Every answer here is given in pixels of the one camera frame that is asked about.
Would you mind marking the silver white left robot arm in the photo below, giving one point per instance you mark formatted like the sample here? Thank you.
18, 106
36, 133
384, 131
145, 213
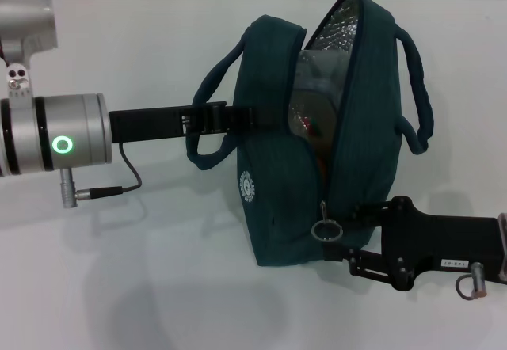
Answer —
79, 128

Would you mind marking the clear blue-rimmed food container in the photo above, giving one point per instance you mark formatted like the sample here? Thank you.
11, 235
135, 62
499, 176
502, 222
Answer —
317, 77

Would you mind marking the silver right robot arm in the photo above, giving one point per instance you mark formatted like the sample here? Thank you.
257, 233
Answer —
503, 247

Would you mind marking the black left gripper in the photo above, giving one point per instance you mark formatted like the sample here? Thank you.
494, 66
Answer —
146, 124

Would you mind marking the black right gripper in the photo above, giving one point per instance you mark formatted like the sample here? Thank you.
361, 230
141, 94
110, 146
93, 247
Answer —
435, 243

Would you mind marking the dark teal insulated lunch bag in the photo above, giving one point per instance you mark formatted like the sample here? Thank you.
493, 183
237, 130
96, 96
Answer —
364, 148

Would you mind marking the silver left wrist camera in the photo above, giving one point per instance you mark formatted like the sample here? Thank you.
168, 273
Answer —
24, 13

